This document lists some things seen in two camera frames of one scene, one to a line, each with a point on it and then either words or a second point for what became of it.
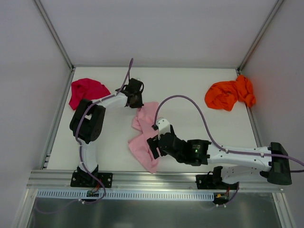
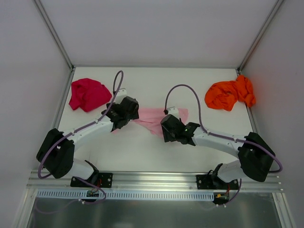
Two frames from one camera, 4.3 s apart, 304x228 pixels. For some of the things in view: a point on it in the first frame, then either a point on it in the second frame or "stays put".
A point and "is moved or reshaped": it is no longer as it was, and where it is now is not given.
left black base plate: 86,179 stays put
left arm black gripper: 136,95 -> 131,116
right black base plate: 213,182 stays put
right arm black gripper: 154,147 -> 166,135
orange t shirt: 225,95 stays put
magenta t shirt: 86,89 stays put
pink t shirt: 145,119 is moved or reshaped
